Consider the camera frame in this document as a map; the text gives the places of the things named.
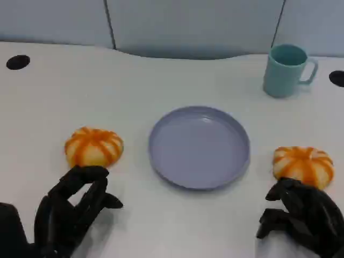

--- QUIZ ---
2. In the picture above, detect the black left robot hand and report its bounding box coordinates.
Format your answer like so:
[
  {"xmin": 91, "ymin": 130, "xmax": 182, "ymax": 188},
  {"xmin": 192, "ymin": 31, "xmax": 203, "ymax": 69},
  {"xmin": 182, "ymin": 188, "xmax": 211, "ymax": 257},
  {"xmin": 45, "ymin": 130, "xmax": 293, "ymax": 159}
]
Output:
[{"xmin": 34, "ymin": 165, "xmax": 124, "ymax": 258}]

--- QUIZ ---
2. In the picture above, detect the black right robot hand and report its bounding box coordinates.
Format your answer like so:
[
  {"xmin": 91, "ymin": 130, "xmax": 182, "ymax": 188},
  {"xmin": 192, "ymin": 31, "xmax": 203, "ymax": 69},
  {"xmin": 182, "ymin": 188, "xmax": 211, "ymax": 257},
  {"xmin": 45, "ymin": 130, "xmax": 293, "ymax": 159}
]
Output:
[{"xmin": 256, "ymin": 177, "xmax": 344, "ymax": 258}]

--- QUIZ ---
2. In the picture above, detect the orange white toy bread roll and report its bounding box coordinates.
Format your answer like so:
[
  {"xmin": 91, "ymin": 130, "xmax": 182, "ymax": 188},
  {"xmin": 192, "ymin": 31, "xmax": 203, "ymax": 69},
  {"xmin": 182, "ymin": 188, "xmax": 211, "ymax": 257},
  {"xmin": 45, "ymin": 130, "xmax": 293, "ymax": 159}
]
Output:
[
  {"xmin": 64, "ymin": 126, "xmax": 124, "ymax": 169},
  {"xmin": 273, "ymin": 146, "xmax": 335, "ymax": 189}
]

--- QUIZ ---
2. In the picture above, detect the lilac plate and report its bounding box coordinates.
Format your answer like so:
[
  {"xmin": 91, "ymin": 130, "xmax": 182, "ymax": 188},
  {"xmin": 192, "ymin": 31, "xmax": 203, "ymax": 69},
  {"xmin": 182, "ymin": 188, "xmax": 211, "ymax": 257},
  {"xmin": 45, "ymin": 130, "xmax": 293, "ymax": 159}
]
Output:
[{"xmin": 148, "ymin": 106, "xmax": 250, "ymax": 191}]

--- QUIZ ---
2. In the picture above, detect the pale green mug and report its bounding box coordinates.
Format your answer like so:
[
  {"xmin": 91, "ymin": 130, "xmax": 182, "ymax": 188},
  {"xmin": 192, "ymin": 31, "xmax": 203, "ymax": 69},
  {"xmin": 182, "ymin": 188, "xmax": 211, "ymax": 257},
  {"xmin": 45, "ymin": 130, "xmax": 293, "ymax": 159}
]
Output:
[{"xmin": 262, "ymin": 44, "xmax": 319, "ymax": 99}]

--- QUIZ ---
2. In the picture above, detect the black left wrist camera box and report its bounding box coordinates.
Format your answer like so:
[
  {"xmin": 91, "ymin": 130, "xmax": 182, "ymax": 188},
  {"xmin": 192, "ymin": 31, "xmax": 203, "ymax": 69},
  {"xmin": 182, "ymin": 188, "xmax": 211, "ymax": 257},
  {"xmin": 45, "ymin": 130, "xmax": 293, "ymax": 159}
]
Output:
[{"xmin": 0, "ymin": 203, "xmax": 37, "ymax": 258}]

